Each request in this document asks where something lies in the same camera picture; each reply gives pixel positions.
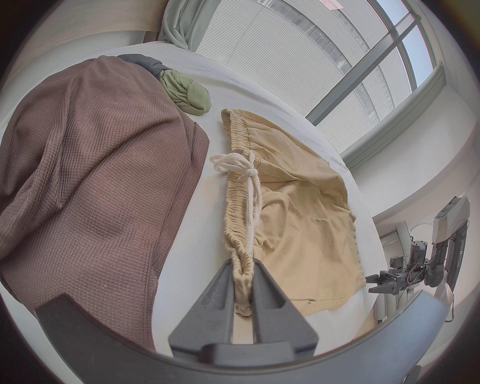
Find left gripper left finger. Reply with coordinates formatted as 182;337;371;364
168;259;237;356

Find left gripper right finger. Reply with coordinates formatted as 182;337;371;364
250;258;319;354

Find beige shorts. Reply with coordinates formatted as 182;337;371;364
210;108;367;318

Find brown waffle garment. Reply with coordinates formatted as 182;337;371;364
0;56;211;354

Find green garment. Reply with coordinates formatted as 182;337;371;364
157;69;212;117

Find window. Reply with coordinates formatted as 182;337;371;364
190;0;445;167

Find dark grey garment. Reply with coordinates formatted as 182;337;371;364
116;53;173;80

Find pale green curtain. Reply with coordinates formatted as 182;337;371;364
157;0;223;52

